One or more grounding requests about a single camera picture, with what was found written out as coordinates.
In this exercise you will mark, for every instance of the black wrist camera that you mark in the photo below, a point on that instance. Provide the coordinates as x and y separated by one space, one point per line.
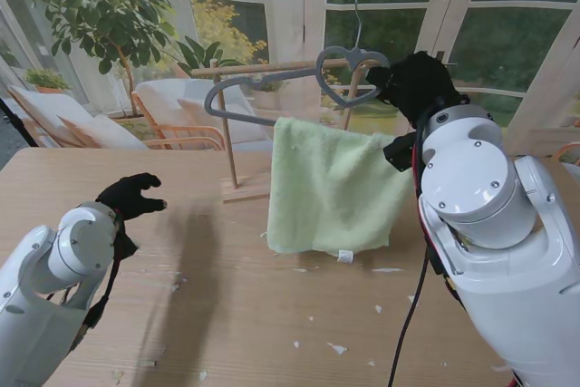
127 242
401 151

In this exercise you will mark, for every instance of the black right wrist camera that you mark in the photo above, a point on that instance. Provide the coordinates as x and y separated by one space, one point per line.
401 151

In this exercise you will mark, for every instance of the grey heart clothes hanger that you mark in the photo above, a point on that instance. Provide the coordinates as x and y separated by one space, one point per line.
254 81

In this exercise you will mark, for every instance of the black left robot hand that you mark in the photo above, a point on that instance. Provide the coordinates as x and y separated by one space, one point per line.
131 199

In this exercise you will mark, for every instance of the black tripod leg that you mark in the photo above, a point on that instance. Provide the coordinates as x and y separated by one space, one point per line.
16 122

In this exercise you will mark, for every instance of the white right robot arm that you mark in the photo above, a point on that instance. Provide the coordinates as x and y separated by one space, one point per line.
498 224

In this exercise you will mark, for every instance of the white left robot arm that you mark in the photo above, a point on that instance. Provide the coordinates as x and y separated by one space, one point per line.
50 278

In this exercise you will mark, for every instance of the wooden hanging rack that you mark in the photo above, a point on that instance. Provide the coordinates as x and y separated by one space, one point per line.
235 69

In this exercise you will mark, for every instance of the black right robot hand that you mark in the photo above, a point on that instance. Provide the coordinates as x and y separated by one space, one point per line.
417 83

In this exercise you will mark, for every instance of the printed garden room backdrop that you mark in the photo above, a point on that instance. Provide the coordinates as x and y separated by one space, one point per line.
498 20

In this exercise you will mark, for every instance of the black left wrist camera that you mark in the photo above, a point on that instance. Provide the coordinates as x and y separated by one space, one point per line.
127 242

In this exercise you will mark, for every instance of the light green square towel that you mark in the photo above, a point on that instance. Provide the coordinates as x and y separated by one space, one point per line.
331 187

